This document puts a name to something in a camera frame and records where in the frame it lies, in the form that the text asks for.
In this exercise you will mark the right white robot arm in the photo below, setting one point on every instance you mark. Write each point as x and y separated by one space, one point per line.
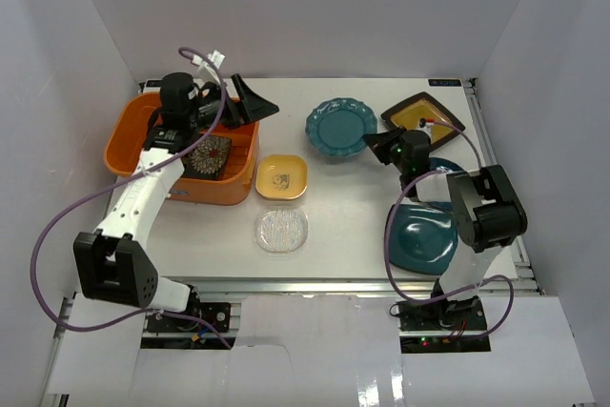
484 208

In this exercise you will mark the amber black-rimmed square plate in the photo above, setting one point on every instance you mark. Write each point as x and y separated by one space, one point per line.
423 105

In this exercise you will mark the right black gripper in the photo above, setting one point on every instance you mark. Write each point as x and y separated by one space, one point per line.
379 142

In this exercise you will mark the clear glass round plate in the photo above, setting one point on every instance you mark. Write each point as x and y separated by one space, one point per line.
281 230

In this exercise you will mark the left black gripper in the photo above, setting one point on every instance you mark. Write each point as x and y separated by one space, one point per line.
233 109

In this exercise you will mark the black floral square plate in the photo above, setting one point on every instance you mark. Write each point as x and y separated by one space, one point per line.
208 160

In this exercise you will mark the teal scalloped round plate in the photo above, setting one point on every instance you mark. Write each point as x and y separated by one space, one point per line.
336 127

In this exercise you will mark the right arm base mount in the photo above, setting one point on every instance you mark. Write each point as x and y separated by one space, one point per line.
426 331

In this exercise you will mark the aluminium table frame rail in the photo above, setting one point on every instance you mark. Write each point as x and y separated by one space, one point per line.
327 300

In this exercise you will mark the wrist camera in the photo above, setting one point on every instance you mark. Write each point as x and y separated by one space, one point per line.
426 125
208 68

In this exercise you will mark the dark blue leaf plate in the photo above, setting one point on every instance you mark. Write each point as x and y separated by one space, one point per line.
434 190

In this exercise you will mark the orange plastic bin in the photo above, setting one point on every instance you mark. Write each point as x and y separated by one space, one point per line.
232 186

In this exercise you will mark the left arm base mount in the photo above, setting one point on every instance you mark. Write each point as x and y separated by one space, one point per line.
204 325

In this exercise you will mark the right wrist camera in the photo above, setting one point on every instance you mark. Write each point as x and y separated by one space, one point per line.
426 125

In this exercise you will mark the teal square large plate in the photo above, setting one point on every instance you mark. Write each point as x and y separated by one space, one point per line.
423 239

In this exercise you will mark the yellow square small plate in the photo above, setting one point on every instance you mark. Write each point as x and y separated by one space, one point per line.
281 177

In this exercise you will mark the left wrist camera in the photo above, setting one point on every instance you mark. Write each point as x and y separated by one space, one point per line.
208 68

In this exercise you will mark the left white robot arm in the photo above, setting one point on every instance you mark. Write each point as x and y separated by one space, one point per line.
111 262

